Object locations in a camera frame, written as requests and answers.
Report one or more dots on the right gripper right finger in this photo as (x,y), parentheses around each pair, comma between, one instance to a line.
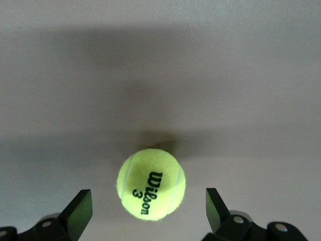
(220,221)

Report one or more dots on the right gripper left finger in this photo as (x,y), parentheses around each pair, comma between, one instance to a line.
(80,216)

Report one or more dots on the yellow Wilson tennis ball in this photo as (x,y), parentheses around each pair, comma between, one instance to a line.
(150,184)

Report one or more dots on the brown table cover sheet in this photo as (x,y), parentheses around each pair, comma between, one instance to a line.
(160,75)

